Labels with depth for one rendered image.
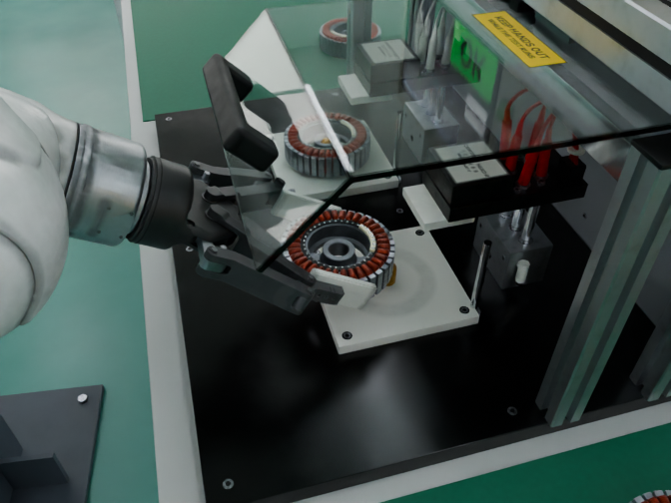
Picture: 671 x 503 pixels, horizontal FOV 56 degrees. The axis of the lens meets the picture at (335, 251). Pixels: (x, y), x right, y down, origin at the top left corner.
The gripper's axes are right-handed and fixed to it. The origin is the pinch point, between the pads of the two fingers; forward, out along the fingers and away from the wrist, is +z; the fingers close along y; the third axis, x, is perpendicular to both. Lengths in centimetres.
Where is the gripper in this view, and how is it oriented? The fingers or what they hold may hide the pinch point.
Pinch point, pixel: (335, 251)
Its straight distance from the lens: 63.1
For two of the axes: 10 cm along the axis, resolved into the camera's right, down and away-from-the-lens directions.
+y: 2.7, 6.6, -7.1
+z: 8.3, 2.2, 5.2
